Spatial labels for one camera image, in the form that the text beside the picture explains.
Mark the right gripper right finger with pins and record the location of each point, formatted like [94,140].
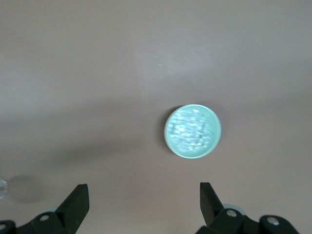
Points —
[219,221]

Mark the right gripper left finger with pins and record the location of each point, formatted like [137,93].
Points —
[68,214]

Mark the clear cut-crystal wine glass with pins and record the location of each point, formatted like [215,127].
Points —
[2,189]

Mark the green ceramic bowl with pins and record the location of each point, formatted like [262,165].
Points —
[214,117]

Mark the brown table cover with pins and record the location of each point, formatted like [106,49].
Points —
[97,61]

